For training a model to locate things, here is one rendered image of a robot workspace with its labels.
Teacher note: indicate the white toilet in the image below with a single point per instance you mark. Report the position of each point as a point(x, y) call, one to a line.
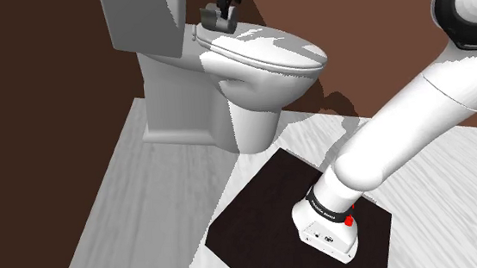
point(254, 65)

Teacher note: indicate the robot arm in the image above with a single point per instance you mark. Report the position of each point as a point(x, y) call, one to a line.
point(406, 130)

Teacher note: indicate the dark robot stand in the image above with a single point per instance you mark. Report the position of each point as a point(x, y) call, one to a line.
point(253, 229)

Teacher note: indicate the grey cup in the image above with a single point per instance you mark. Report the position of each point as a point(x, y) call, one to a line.
point(213, 19)

